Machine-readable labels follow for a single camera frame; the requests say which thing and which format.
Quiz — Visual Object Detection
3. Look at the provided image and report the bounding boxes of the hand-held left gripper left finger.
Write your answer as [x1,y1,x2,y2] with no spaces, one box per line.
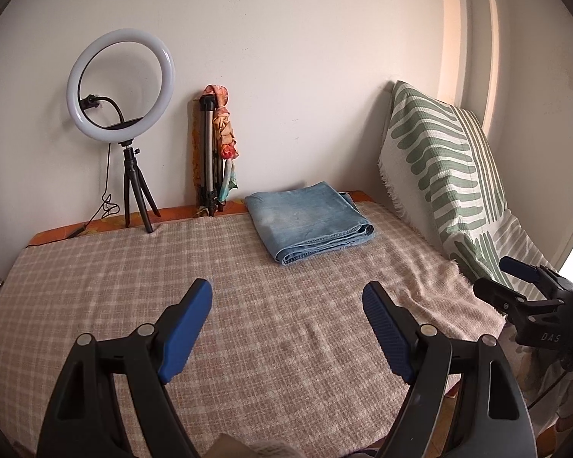
[37,278,213,458]

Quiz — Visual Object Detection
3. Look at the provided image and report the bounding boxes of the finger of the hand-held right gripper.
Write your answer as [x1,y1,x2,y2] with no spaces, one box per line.
[500,256,573,297]
[473,279,562,325]

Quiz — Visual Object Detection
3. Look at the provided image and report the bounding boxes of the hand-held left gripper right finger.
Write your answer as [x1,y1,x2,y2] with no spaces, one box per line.
[362,281,538,458]

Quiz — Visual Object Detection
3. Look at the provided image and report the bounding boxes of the light blue denim pants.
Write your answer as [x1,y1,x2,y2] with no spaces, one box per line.
[245,181,376,265]

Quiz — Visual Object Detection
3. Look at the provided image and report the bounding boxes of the beige checked blanket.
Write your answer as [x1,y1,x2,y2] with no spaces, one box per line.
[0,200,507,454]

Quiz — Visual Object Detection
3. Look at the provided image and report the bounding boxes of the white green striped throw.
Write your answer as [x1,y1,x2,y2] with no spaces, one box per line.
[378,80,573,421]

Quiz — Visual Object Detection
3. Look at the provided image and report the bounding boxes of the black mini tripod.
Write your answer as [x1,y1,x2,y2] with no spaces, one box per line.
[119,139,162,234]

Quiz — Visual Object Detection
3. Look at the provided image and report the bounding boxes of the folded black tripod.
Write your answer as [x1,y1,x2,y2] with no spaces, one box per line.
[188,95,227,216]

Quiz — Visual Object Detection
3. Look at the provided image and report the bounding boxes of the floral scarf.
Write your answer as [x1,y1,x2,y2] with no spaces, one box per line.
[203,84,243,202]

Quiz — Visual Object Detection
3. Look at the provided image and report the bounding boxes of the black ring light cable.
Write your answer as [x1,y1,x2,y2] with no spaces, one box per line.
[67,145,114,239]

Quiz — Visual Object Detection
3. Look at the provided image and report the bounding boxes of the white ring light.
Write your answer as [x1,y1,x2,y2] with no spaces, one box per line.
[67,29,176,145]

